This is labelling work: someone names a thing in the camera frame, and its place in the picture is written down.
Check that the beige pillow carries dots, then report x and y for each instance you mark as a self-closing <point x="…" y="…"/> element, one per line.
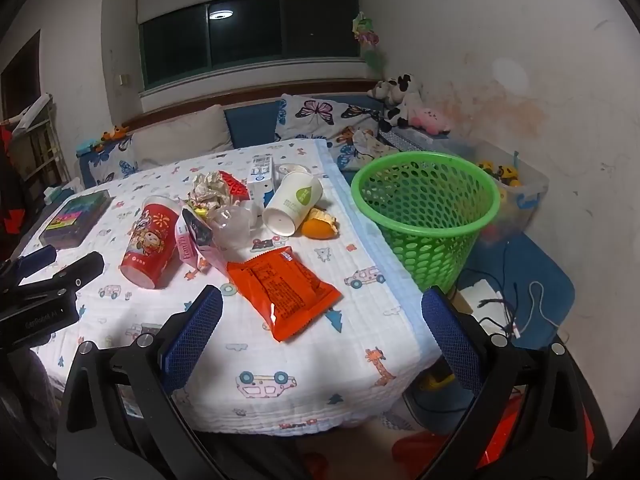
<point x="180" y="137"/>

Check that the pink plush toy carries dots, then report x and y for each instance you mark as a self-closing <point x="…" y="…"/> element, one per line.
<point x="430" y="120"/>

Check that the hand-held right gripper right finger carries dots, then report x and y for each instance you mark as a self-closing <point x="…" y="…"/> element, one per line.
<point x="450" y="340"/>

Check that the red woven heart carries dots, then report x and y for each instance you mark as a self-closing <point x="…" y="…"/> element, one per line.
<point x="236" y="185"/>

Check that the red paper cup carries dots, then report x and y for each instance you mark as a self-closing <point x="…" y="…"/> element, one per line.
<point x="150" y="245"/>

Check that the green plastic mesh basket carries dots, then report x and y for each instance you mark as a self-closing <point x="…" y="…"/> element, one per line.
<point x="425" y="220"/>

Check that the small butterfly print pillow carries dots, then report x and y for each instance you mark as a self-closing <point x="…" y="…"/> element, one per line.
<point x="110" y="162"/>

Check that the black white plush cow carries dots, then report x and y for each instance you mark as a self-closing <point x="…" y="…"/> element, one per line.
<point x="400" y="97"/>

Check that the white paper sheet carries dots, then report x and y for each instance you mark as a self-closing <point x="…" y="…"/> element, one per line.
<point x="480" y="300"/>

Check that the dark box of coloured markers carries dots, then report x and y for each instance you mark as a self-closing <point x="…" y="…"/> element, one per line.
<point x="75" y="217"/>

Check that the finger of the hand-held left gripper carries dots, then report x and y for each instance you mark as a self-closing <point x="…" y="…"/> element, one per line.
<point x="65" y="272"/>
<point x="37" y="257"/>

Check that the cartoon printed blanket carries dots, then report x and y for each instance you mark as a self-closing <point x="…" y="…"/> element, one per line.
<point x="280" y="380"/>

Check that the teal toy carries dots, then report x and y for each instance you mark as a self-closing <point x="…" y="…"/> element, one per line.
<point x="89" y="146"/>

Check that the clear plastic storage box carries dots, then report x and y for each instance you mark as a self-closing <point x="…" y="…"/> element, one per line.
<point x="520" y="195"/>

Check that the clear bottle yellow-green label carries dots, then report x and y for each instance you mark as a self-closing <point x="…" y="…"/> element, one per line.
<point x="232" y="225"/>

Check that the red plastic object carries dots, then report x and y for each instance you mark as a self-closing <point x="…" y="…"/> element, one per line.
<point x="505" y="435"/>

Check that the white paper cup green leaf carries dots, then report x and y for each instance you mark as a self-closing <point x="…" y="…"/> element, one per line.
<point x="292" y="200"/>

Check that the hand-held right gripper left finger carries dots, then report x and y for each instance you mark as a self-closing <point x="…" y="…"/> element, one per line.
<point x="195" y="340"/>

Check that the paper ball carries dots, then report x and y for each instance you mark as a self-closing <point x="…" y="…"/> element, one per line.
<point x="210" y="187"/>

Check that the white blue milk carton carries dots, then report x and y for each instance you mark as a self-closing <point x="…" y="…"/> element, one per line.
<point x="261" y="180"/>

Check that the orange snack bag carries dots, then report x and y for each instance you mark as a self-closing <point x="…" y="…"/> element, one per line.
<point x="280" y="290"/>

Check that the large butterfly print pillow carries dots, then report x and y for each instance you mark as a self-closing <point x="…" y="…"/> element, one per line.
<point x="320" y="117"/>

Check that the orange toy figure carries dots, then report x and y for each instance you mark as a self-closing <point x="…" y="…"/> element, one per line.
<point x="116" y="133"/>

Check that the wall switch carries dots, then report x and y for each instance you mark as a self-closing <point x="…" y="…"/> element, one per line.
<point x="125" y="79"/>

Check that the clear plastic cup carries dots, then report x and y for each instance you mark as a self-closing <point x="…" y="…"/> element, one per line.
<point x="297" y="168"/>

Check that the crumpled butterfly print cloth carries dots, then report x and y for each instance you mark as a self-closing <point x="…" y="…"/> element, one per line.
<point x="362" y="147"/>

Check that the dark window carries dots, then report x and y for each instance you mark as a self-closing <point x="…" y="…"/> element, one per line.
<point x="250" y="35"/>

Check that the pink snack wrapper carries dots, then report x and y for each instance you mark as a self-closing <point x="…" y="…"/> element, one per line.
<point x="197" y="240"/>

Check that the colourful hanging toy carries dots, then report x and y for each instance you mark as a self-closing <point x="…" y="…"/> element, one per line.
<point x="367" y="35"/>

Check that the blue floor mat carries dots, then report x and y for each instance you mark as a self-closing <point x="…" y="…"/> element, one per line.
<point x="535" y="270"/>

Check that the grey patterned box lid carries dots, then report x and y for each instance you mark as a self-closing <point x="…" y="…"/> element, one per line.
<point x="415" y="137"/>

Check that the blue cushion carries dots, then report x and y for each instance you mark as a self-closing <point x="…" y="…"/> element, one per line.
<point x="252" y="122"/>

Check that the wooden shelf rack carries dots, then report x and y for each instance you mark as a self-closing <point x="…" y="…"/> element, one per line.
<point x="35" y="145"/>

